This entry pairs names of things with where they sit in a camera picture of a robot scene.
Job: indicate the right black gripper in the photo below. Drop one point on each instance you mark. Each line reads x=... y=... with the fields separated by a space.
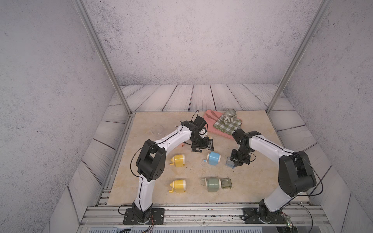
x=237 y=162

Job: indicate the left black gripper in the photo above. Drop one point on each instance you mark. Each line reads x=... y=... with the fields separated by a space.
x=205 y=145

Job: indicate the blue sharpener tray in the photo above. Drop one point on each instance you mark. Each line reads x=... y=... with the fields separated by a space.
x=230 y=163

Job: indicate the blue pencil sharpener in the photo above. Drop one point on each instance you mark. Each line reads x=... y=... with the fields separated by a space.
x=213 y=158

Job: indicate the green pencil sharpener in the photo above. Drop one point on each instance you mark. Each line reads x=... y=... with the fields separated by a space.
x=213 y=184

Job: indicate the yellow sharpener front row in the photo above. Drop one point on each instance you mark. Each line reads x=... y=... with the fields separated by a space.
x=178 y=186

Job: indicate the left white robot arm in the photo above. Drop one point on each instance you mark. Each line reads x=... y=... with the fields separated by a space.
x=152 y=159

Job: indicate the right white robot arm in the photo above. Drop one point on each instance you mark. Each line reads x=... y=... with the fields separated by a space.
x=295 y=173

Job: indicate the pink serving tray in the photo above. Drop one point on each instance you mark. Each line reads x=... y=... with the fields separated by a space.
x=211 y=129

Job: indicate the pink tongs on tray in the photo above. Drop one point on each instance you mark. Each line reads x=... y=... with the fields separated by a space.
x=213 y=115

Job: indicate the green checkered cloth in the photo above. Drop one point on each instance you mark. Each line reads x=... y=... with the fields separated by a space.
x=227 y=128

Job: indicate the ribbed grey cup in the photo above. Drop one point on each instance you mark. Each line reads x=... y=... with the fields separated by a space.
x=230 y=115

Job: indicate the clear glass cup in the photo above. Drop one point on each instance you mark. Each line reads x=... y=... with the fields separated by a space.
x=157 y=130

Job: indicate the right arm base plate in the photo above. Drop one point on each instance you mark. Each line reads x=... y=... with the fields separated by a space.
x=250 y=215

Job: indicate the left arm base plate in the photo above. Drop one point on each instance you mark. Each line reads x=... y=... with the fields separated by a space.
x=134 y=216

